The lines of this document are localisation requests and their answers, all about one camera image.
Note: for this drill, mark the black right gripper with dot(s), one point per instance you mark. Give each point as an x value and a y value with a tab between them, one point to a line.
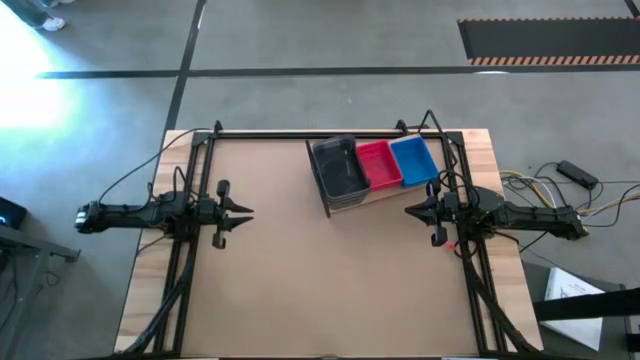
445	212

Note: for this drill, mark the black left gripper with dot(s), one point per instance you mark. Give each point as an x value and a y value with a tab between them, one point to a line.
212	215

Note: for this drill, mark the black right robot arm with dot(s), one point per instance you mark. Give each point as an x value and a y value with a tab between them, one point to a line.
530	217

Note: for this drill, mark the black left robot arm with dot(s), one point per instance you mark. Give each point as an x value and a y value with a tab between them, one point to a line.
130	215

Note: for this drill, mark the black-framed wooden shelf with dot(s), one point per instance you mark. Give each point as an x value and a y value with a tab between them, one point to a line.
387	194

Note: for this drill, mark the small red clip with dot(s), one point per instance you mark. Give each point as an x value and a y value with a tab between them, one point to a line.
450	246

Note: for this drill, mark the brown board table cover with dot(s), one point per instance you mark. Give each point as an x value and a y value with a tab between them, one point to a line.
325	280

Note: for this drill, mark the black power adapter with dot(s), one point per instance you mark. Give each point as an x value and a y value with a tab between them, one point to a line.
577	174

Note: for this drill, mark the white printed booklet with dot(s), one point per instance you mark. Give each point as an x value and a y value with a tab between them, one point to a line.
575	310

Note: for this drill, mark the black flat bar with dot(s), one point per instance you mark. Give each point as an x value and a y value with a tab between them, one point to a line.
585	303

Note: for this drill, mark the grey metal stand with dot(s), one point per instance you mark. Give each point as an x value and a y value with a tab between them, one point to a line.
50	250

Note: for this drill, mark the black hazard-striped floor mat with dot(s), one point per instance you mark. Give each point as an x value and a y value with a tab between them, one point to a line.
550	37

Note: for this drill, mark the black device with blue light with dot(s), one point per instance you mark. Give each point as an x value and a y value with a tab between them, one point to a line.
10	212

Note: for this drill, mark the dark grey side table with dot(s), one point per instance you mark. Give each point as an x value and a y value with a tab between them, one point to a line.
617	335

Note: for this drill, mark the person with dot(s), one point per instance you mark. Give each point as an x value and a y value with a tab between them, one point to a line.
52	23

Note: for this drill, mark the black aluminium table frame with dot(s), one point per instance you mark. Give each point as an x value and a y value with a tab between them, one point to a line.
260	134

